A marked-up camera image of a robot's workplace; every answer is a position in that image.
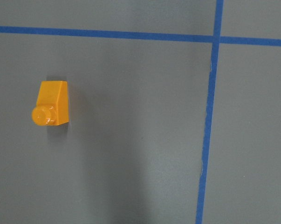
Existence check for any orange trapezoid block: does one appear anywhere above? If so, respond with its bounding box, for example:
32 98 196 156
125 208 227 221
31 80 69 126

